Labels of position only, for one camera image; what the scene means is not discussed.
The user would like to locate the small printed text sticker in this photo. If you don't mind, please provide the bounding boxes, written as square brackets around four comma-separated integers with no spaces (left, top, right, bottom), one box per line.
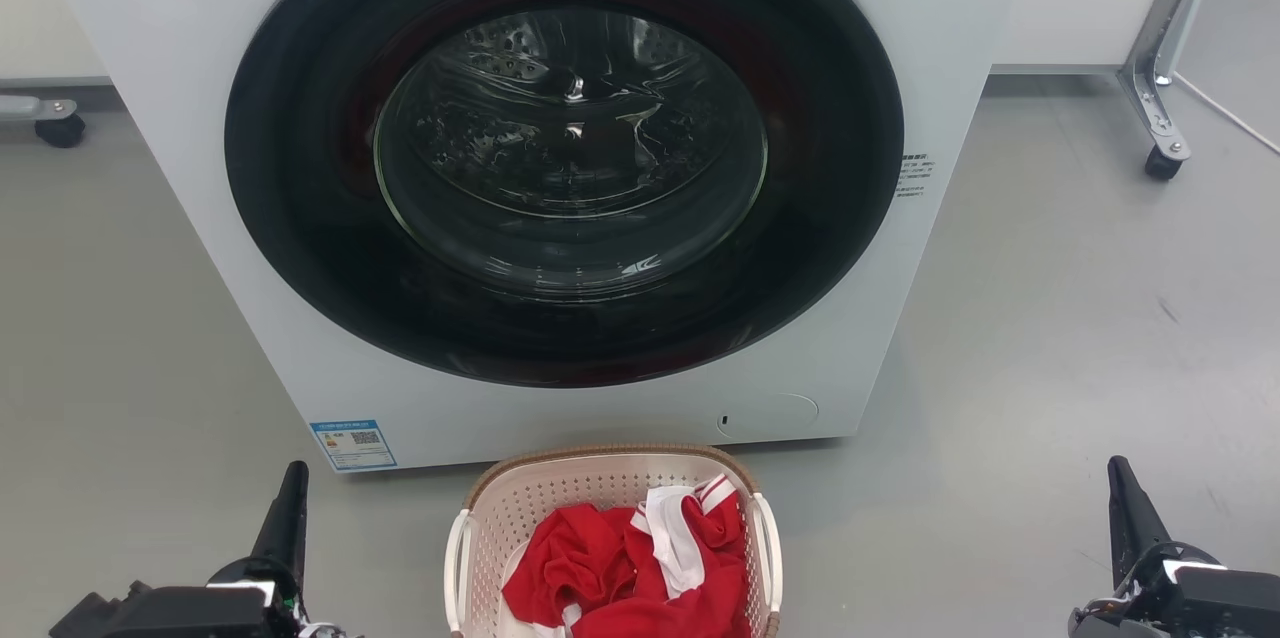
[896,153,937,201]

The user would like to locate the grey metal frame leg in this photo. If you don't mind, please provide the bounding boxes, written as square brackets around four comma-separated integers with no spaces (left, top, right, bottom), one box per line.
[0,94,79,123]

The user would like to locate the thin white cable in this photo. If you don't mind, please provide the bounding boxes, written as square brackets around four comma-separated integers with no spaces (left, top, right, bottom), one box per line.
[1172,71,1280,157]

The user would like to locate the white washing machine body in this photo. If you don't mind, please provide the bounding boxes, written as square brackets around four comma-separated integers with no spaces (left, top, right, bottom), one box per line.
[32,0,1041,474]

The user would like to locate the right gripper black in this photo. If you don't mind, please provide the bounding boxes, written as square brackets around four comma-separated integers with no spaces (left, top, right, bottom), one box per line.
[1068,455,1280,638]

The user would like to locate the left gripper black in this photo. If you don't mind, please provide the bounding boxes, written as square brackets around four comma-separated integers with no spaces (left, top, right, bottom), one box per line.
[49,460,346,638]

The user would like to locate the black round washing machine door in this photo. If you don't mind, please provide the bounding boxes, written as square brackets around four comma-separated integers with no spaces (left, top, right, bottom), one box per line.
[224,0,906,389]

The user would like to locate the cream perforated plastic laundry basket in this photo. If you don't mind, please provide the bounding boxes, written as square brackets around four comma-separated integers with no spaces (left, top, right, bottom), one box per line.
[443,444,783,638]

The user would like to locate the red and white jersey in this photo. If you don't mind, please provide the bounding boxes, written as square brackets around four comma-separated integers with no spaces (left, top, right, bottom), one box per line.
[500,474,753,638]

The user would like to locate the round white filter cover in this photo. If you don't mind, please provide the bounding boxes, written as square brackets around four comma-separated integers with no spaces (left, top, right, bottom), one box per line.
[715,393,820,439]

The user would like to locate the grey metal angled bracket leg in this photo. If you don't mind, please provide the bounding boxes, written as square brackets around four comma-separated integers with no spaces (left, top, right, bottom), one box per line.
[1117,0,1237,165]

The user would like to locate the blue energy label sticker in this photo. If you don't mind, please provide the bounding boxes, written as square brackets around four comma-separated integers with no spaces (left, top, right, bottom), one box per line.
[309,419,398,473]

